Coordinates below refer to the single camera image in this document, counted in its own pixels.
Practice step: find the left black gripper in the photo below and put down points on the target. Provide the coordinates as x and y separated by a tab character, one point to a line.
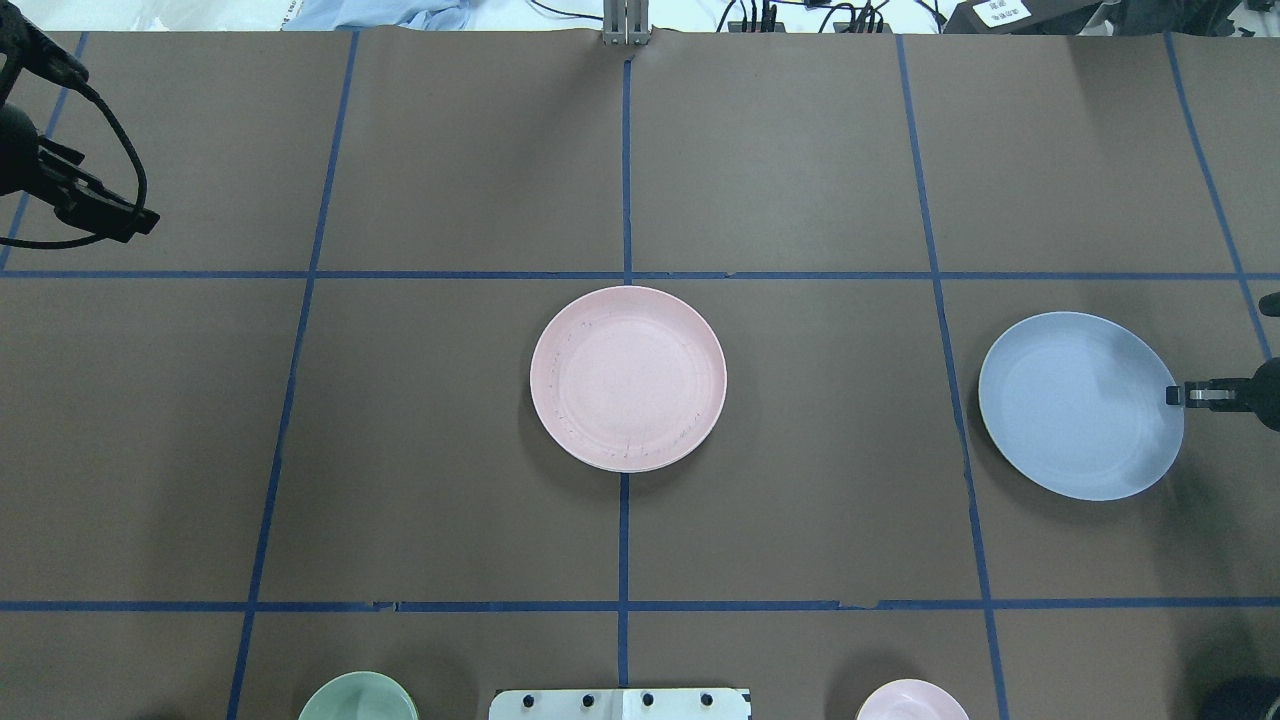
16	150

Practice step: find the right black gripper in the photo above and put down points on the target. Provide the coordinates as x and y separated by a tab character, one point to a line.
1262	392

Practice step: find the blue plate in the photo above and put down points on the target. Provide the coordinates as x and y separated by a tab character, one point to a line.
1077	404

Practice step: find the pink plate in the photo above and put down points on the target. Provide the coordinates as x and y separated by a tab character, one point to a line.
628	379

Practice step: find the light blue shirt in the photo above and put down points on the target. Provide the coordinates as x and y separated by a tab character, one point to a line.
348	15

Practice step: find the dark blue pot with lid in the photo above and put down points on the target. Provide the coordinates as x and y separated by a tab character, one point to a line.
1246	697

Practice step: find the black laptop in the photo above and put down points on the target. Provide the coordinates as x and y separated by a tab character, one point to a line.
1104	18

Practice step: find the pink bowl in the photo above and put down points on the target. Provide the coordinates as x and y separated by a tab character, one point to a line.
911	699

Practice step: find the green bowl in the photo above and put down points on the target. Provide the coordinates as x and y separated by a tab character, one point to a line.
360	695

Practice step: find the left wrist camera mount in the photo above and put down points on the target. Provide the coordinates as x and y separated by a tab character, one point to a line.
26	47

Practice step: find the aluminium frame post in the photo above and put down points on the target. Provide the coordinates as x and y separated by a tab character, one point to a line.
626	23

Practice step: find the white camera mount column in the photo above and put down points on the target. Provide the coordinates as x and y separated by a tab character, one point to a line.
622	703

